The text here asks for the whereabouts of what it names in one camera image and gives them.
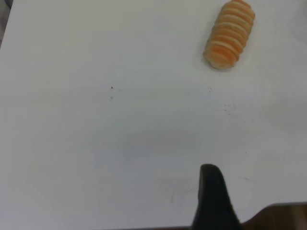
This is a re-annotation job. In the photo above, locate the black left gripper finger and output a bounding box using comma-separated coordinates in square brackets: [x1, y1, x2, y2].
[191, 163, 246, 230]

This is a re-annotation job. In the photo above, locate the striped spiral bread roll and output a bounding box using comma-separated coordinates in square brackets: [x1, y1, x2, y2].
[203, 0, 256, 70]

